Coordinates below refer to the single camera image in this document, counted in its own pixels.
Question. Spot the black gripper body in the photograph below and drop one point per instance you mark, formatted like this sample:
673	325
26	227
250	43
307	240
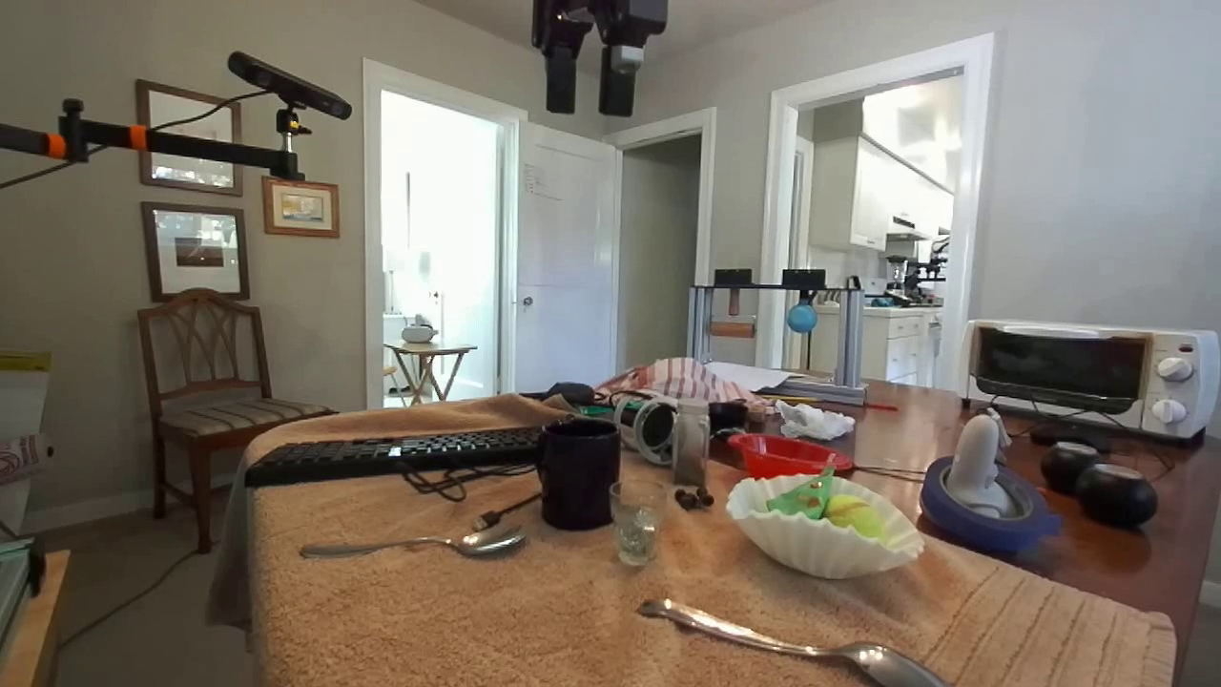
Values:
598	17

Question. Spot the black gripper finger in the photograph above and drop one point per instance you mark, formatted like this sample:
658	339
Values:
568	78
619	81

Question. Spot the black mug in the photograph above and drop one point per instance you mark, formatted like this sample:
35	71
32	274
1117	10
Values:
577	477

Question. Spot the small grey ornament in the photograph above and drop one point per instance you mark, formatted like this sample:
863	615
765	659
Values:
421	329

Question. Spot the framed picture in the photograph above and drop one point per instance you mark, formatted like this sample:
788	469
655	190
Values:
194	138
198	252
304	207

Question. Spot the blue ball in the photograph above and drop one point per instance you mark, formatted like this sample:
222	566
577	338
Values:
803	319

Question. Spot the white kitchen cabinet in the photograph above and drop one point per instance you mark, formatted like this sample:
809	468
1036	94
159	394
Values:
897	190

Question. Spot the red striped cloth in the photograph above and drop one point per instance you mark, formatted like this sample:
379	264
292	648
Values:
687	379

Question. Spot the small round side table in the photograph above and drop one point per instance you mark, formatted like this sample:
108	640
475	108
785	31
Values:
428	353

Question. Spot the white paper sheet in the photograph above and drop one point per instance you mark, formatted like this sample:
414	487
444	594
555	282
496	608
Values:
748	374

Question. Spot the glass shaker white lid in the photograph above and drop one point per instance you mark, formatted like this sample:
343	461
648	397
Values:
687	442

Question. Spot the black boom stand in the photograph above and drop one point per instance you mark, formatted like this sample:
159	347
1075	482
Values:
194	143

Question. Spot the crumpled white tissue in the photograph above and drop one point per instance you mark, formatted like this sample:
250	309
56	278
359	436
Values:
813	421

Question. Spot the red plastic bowl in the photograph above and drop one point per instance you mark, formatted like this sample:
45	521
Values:
795	455

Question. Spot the black keyboard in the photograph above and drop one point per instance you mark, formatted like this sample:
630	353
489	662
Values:
384	455

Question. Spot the small black clip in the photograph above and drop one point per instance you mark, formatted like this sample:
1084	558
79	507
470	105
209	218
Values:
691	497

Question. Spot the small silver spoon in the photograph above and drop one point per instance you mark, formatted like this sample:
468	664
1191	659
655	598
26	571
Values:
489	544

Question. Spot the wooden chair striped seat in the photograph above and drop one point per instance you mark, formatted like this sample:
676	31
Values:
217	412

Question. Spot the green yellow plastic pieces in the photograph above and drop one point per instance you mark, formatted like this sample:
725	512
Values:
860	515

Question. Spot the white shell-shaped bowl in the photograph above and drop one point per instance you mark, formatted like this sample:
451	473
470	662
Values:
813	550

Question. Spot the white plastic figurine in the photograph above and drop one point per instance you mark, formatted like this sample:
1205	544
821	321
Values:
978	461

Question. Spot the tan terry towel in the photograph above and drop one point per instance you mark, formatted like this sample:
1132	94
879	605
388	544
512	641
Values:
510	613

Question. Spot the white toaster oven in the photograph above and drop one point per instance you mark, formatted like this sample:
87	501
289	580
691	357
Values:
1092	374

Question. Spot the large silver spoon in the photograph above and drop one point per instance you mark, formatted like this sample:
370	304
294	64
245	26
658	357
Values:
879	659

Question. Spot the white printed cardboard box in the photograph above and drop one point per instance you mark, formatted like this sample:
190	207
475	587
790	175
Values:
22	421

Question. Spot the wooden side bench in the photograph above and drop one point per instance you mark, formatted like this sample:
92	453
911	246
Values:
32	636

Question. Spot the black stereo camera bar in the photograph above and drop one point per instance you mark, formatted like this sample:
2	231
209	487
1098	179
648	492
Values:
289	85

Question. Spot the aluminium frame stand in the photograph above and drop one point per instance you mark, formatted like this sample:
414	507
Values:
853	338

